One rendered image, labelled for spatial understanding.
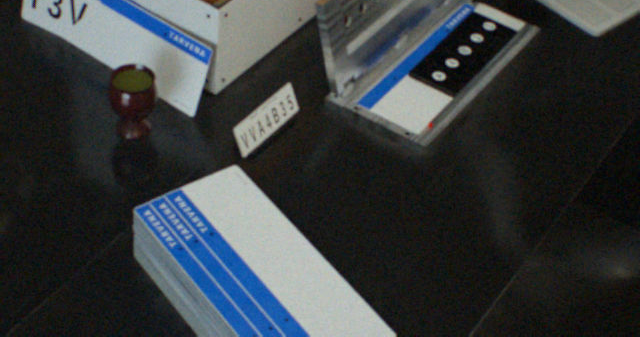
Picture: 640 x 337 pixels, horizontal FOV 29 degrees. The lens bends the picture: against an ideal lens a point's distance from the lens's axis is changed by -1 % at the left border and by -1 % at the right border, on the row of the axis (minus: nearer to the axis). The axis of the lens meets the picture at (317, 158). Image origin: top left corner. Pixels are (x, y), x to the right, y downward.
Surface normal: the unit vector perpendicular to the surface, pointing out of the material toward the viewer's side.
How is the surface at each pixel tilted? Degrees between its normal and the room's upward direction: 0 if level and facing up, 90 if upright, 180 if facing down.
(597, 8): 0
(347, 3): 74
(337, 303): 0
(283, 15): 90
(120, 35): 69
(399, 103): 0
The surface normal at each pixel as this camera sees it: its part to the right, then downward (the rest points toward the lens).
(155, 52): -0.55, 0.20
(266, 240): 0.08, -0.74
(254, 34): 0.82, 0.43
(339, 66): 0.81, 0.21
